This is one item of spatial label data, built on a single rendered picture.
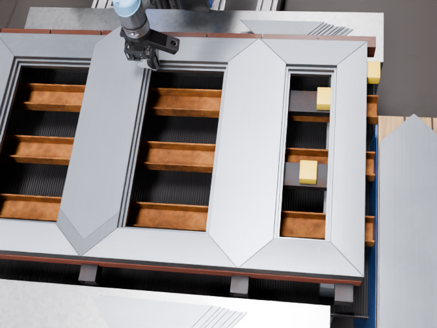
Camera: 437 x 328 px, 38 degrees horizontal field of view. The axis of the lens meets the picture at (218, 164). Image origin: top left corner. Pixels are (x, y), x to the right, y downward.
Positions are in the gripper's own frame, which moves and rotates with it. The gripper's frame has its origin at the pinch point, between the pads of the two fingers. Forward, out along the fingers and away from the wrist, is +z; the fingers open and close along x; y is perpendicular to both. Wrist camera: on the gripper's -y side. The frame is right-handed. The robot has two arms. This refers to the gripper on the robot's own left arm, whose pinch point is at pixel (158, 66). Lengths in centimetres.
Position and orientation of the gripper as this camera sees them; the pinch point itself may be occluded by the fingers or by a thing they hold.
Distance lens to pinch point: 204.8
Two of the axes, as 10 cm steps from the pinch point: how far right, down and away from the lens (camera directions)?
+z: 1.1, 4.0, 9.1
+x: -1.0, 9.1, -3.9
